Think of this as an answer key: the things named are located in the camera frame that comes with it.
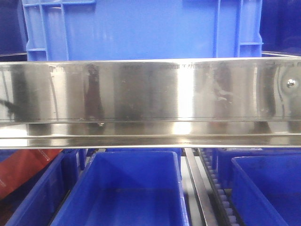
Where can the right blue bin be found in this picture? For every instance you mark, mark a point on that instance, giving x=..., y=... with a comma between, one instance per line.
x=267, y=189

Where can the red bag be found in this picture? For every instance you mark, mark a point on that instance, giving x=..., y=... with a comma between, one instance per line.
x=22, y=166

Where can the blue bin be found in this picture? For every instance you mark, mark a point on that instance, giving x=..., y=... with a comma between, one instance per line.
x=267, y=189
x=35, y=202
x=127, y=189

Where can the left blue bin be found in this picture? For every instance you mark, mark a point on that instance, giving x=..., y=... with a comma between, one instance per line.
x=35, y=202

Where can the roller track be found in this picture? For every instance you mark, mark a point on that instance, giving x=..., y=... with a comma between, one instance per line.
x=207, y=203

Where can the upper blue crate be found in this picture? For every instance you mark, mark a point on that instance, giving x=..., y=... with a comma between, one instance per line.
x=60, y=30

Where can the middle blue bin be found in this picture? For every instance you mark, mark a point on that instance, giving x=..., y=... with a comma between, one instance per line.
x=127, y=189

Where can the stainless steel shelf rail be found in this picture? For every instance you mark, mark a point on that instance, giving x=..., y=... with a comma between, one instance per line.
x=211, y=102

